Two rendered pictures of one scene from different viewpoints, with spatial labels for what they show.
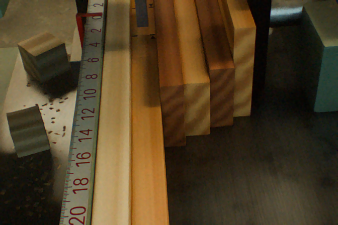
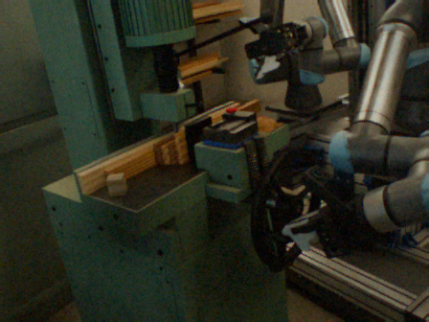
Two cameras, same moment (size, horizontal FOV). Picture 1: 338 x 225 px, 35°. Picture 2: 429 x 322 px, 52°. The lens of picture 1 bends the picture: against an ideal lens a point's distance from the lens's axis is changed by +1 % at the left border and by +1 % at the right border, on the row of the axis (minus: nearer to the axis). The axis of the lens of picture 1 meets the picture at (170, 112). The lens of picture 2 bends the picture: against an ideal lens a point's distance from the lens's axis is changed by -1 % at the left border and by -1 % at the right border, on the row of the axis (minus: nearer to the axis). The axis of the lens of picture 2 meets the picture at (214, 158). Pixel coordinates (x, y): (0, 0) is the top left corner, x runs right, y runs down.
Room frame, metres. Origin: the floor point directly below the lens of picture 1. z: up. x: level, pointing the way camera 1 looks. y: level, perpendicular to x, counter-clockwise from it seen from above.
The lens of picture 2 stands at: (-0.39, -0.84, 1.31)
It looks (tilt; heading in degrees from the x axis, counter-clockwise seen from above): 21 degrees down; 44
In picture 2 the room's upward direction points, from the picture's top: 8 degrees counter-clockwise
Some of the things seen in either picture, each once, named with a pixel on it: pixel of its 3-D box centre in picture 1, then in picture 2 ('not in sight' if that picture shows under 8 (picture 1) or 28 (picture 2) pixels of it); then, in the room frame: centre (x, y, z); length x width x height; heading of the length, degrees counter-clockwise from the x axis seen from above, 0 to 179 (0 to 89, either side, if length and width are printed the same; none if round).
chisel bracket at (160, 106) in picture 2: not in sight; (168, 106); (0.38, 0.04, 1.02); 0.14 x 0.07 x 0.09; 91
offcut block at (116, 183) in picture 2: not in sight; (117, 184); (0.12, -0.04, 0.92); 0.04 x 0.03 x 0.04; 134
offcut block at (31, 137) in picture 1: (28, 131); not in sight; (0.40, 0.14, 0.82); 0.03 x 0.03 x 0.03; 18
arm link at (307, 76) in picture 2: not in sight; (316, 64); (0.81, -0.17, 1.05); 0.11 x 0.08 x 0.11; 144
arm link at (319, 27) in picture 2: not in sight; (309, 32); (0.80, -0.16, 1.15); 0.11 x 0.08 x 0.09; 1
